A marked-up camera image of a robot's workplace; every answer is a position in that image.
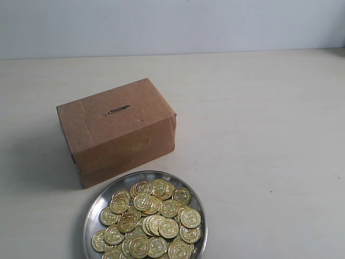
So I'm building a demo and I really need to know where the brown cardboard coin box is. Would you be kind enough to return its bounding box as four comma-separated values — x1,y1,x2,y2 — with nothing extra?
57,78,177,188

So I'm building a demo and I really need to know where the gold coin top centre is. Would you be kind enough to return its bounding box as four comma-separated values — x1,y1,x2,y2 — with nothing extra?
134,180,153,195

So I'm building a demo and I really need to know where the gold coin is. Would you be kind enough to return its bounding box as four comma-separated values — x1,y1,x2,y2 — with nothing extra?
91,230,106,253
180,208,202,229
134,180,153,195
134,193,153,212
158,219,180,238
109,197,130,214

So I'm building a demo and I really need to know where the gold coin right side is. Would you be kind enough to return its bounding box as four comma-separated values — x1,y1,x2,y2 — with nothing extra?
180,208,202,229

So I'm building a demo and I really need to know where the gold coin upper left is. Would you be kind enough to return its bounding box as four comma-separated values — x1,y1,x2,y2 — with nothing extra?
109,197,130,214

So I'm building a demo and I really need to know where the gold coin lower centre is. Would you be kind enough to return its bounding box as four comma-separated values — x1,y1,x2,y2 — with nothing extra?
158,219,180,238

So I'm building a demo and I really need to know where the round steel plate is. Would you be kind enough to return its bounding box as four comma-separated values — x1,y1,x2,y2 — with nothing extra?
82,170,208,258

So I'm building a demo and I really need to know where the gold coin far left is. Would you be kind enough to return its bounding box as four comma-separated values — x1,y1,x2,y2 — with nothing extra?
91,230,106,253

